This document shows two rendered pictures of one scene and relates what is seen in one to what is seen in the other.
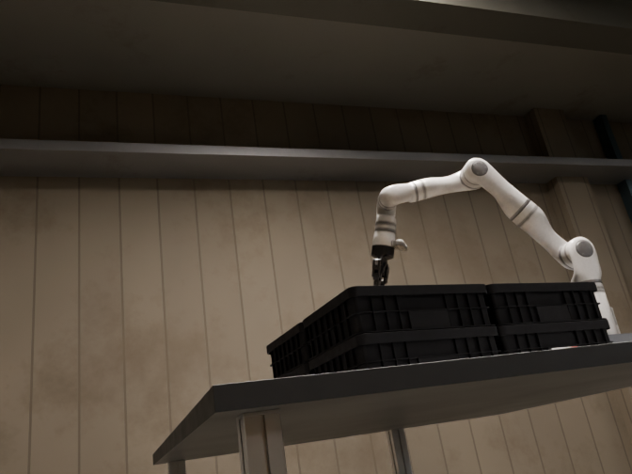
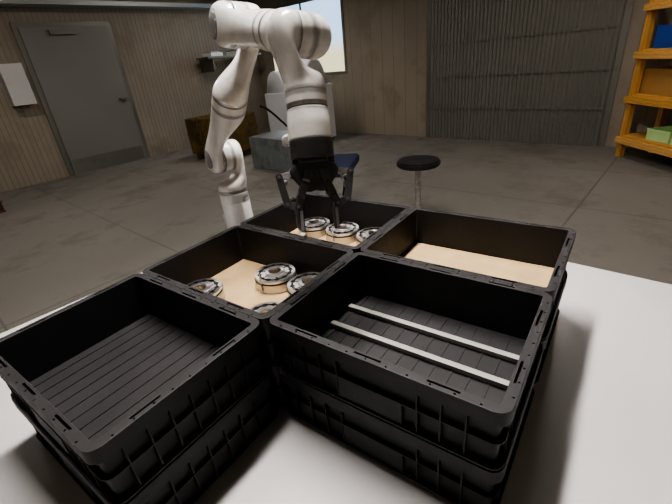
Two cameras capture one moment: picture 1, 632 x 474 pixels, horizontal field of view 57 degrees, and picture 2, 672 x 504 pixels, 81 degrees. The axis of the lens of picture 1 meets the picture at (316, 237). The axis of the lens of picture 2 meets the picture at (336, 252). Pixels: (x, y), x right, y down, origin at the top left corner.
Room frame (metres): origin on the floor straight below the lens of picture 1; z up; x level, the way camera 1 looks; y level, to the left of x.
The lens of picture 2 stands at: (2.10, 0.42, 1.32)
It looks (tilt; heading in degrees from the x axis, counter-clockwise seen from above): 26 degrees down; 244
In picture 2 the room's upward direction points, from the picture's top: 6 degrees counter-clockwise
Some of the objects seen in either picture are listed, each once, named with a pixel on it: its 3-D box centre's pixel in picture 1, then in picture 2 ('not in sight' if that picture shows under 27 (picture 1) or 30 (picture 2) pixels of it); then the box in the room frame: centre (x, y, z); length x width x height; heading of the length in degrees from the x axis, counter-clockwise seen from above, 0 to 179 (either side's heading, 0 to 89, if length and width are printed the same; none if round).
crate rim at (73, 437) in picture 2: not in sight; (122, 340); (2.20, -0.25, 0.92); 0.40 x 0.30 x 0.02; 117
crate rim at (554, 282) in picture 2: (392, 307); (466, 244); (1.49, -0.17, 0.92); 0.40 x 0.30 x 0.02; 117
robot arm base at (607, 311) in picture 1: (594, 312); (238, 215); (1.84, -0.83, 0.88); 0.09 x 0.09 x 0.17; 24
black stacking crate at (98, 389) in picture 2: not in sight; (132, 363); (2.20, -0.25, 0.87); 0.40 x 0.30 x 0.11; 117
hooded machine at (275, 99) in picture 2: not in sight; (286, 103); (-0.90, -7.43, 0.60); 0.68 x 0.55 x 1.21; 111
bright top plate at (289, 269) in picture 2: not in sight; (275, 273); (1.87, -0.42, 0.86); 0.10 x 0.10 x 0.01
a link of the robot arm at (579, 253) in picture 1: (580, 264); (228, 168); (1.84, -0.84, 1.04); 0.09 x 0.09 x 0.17; 10
